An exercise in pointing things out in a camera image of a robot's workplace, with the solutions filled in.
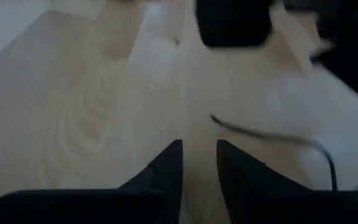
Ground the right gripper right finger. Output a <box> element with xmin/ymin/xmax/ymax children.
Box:
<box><xmin>216</xmin><ymin>139</ymin><xmax>313</xmax><ymax>195</ymax></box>

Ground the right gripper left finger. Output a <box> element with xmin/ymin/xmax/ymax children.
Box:
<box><xmin>118</xmin><ymin>139</ymin><xmax>183</xmax><ymax>191</ymax></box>

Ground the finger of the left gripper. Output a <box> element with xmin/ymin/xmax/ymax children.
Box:
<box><xmin>283</xmin><ymin>0</ymin><xmax>358</xmax><ymax>110</ymax></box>

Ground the thin black wire cord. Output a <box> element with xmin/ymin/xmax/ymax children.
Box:
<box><xmin>209</xmin><ymin>113</ymin><xmax>338</xmax><ymax>191</ymax></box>

